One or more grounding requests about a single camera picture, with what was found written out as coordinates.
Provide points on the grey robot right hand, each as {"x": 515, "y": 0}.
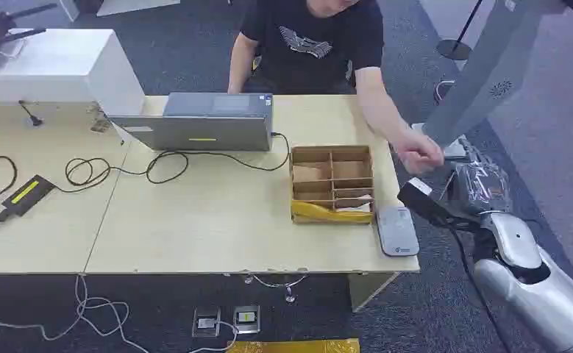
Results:
{"x": 481, "y": 187}

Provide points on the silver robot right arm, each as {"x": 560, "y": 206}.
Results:
{"x": 534, "y": 287}

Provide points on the person's left hand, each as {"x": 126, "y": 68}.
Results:
{"x": 417, "y": 151}

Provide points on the grey card reader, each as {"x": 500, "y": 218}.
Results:
{"x": 397, "y": 231}

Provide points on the metal loop on floor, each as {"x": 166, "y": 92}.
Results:
{"x": 441, "y": 90}

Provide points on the grey kiosk stand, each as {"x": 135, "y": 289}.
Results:
{"x": 491, "y": 68}

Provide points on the white card in box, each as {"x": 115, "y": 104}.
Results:
{"x": 359, "y": 205}

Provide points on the wooden card box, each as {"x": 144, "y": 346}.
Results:
{"x": 332, "y": 178}

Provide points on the pale desk leg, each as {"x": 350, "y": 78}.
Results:
{"x": 369, "y": 290}

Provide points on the yellow tape strip on box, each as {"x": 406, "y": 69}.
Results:
{"x": 325, "y": 214}

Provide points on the person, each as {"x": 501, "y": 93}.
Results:
{"x": 310, "y": 44}

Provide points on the yellow floor tape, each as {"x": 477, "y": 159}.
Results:
{"x": 293, "y": 346}

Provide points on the grey laptop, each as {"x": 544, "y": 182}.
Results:
{"x": 213, "y": 129}

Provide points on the floor socket with white plug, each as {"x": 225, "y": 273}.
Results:
{"x": 206, "y": 321}

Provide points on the white panel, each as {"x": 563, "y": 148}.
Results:
{"x": 135, "y": 6}

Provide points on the white cabinet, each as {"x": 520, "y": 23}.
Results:
{"x": 57, "y": 66}

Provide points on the small black desk microphone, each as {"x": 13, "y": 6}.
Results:
{"x": 33, "y": 119}

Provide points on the black power adapter yellow label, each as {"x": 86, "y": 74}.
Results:
{"x": 27, "y": 194}

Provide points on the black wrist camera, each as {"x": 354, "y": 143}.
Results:
{"x": 422, "y": 200}

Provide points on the black stanchion post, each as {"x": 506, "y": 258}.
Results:
{"x": 454, "y": 48}

